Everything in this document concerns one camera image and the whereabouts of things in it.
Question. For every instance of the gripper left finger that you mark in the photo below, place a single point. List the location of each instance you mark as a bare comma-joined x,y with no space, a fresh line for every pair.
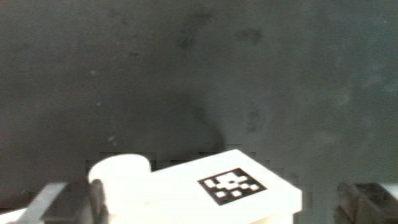
68,204

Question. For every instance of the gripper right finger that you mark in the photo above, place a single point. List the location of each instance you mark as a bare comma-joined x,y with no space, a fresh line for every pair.
367,203

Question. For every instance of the white front drawer box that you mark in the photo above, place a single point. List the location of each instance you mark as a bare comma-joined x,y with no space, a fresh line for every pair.
219,190

